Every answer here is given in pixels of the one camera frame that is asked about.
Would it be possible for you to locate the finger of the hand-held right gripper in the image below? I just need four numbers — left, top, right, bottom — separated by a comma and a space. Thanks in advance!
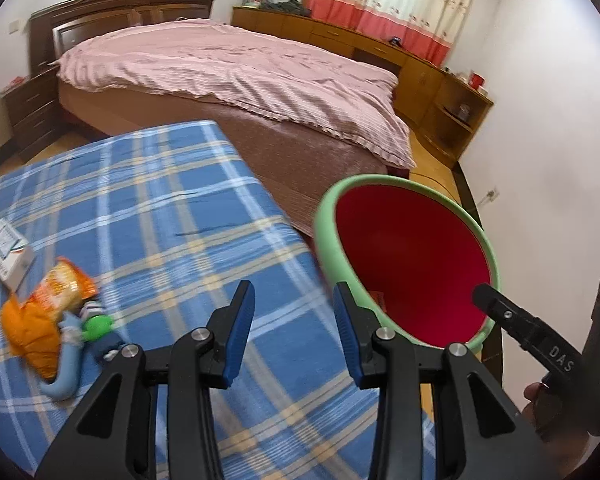
471, 283, 537, 349

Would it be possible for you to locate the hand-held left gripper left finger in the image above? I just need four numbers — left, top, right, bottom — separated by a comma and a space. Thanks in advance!
35, 280, 257, 480

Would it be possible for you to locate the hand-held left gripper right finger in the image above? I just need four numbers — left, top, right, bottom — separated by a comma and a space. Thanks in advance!
332, 282, 551, 480

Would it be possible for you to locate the green bowl red inside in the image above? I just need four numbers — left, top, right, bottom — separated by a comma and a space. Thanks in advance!
314, 174, 501, 352

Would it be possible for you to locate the person's right hand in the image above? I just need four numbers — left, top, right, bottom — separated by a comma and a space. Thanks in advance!
522, 382, 588, 443

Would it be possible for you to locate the blue plaid blanket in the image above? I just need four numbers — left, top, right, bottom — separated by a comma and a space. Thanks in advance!
0, 120, 436, 480

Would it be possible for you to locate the small green round toy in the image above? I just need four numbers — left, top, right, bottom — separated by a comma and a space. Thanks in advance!
80, 300, 113, 341

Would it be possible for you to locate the blue green plush toy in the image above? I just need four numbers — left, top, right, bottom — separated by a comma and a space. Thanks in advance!
40, 310, 88, 401

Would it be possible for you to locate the orange snack packet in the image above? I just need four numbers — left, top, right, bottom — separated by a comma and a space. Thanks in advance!
30, 257, 98, 321

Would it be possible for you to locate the brown bed sheet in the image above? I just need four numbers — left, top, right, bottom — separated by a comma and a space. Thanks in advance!
57, 80, 391, 238

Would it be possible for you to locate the orange plastic bag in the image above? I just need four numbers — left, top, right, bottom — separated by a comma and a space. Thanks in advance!
1, 295, 63, 380

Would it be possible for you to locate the white printed carton box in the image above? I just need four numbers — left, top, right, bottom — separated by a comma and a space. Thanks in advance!
0, 218, 37, 292

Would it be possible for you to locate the long wooden cabinet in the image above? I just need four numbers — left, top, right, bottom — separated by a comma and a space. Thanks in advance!
230, 5, 495, 168

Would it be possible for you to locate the pink quilt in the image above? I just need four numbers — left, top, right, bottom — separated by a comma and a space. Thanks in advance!
55, 18, 417, 170

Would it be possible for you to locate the dark wooden nightstand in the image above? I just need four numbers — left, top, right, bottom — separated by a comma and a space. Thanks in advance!
0, 65, 63, 163

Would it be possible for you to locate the cream and red curtain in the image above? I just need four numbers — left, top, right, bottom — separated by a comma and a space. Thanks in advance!
302, 0, 477, 68

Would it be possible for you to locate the pile of dark clothes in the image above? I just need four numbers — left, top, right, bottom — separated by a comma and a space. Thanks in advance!
262, 0, 313, 17

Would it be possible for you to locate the dark wooden bed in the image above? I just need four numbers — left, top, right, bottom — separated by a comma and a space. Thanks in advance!
29, 0, 218, 126

